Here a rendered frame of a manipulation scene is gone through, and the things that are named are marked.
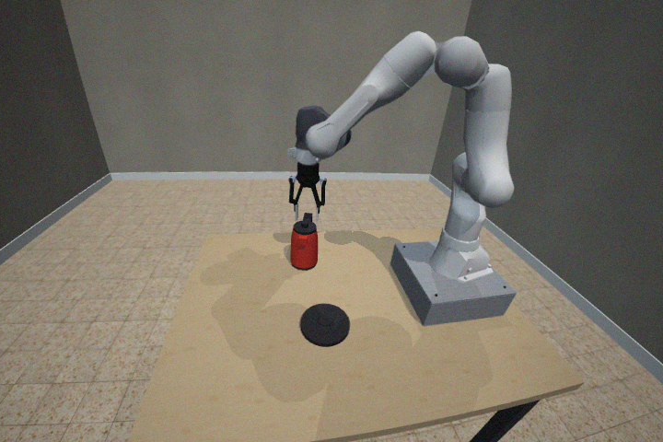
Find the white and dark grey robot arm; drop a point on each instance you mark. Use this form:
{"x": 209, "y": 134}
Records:
{"x": 461, "y": 63}

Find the red kettle with black handle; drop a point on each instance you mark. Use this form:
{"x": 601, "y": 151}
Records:
{"x": 304, "y": 233}

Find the dark grey round disk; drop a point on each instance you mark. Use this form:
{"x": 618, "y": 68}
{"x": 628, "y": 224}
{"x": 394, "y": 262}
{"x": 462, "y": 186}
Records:
{"x": 325, "y": 325}

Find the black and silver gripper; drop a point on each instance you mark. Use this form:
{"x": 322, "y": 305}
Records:
{"x": 309, "y": 179}

